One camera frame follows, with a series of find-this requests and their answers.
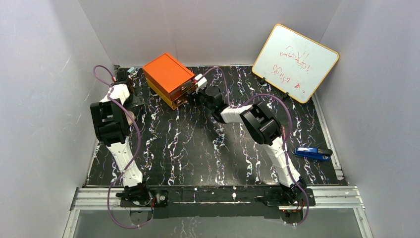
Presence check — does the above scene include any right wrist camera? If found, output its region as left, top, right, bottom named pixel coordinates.
left=194, top=74, right=207, bottom=93

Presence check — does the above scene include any aluminium rail frame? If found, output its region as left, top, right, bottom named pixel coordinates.
left=63, top=185, right=372, bottom=238

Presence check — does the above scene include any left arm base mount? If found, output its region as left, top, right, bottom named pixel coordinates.
left=115, top=183, right=169, bottom=208

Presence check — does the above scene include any orange drawer organizer box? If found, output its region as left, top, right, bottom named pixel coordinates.
left=142, top=53, right=197, bottom=110

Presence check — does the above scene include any yellow framed whiteboard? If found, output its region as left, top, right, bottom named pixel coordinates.
left=252, top=24, right=339, bottom=104

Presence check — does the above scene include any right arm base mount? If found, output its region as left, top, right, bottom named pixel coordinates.
left=261, top=187, right=316, bottom=207

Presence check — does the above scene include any blue black stapler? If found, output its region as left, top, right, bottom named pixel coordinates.
left=294, top=146, right=333, bottom=161

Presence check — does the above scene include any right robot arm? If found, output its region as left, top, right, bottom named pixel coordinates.
left=186, top=87, right=307, bottom=190

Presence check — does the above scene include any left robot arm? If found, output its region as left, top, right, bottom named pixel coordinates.
left=90, top=66, right=143, bottom=188

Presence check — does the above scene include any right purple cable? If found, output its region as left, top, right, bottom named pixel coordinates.
left=195, top=66, right=311, bottom=227

